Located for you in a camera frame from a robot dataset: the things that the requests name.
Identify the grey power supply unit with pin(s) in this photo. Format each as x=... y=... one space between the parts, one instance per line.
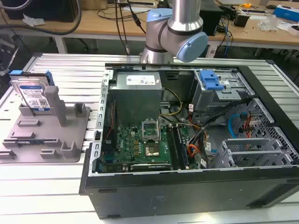
x=136 y=98

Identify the grey parts rack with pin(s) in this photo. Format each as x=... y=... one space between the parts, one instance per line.
x=49 y=137

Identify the wooden desk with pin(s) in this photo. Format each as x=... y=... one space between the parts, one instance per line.
x=149 y=21

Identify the black open PC case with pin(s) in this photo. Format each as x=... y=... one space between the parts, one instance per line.
x=187 y=196

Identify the metal drive cage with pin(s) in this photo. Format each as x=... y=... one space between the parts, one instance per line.
x=219 y=93

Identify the black RAM stick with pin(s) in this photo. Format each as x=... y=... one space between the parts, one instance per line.
x=182 y=147
x=173 y=149

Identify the blue drive bay latch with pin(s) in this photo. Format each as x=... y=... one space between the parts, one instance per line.
x=211 y=80

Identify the CPU socket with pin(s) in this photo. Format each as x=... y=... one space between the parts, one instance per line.
x=151 y=151

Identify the black box on desk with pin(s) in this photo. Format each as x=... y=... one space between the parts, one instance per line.
x=241 y=18

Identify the clear plastic bag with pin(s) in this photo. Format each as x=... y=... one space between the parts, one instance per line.
x=269 y=22

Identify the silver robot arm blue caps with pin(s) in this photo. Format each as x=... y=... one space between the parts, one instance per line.
x=163 y=32

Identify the graphics card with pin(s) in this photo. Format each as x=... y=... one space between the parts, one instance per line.
x=150 y=167

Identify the green motherboard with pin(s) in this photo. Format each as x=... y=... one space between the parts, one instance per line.
x=140 y=147

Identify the hard disk in blue carrier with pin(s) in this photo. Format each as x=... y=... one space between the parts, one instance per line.
x=31 y=92

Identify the blue cardboard box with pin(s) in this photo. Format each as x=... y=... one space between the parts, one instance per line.
x=286 y=12

